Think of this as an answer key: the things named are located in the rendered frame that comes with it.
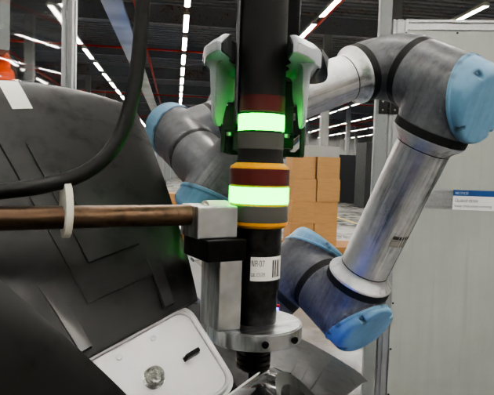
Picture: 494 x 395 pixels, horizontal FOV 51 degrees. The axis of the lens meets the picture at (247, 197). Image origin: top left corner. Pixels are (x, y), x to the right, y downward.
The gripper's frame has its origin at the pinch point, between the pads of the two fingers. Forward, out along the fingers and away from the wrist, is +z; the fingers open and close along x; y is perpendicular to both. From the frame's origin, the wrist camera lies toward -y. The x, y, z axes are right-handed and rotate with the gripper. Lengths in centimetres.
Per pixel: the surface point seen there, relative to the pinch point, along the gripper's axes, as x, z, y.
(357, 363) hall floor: -54, -340, 142
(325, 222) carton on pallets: -57, -819, 84
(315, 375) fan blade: -5.8, -16.3, 28.4
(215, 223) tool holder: 2.3, 0.6, 12.3
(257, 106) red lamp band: 0.0, -1.3, 4.2
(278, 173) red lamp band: -1.7, -1.4, 8.7
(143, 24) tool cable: 7.0, 2.7, -0.1
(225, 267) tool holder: 1.6, 0.0, 15.3
